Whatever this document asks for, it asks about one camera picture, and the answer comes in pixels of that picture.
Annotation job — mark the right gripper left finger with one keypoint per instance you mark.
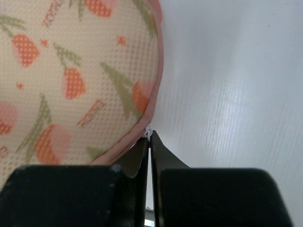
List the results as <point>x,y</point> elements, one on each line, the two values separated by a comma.
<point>78,195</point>

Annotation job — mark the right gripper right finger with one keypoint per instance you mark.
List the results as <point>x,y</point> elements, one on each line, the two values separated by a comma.
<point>212,197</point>

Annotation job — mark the floral mesh laundry bag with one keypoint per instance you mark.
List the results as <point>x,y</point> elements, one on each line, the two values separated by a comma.
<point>78,79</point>

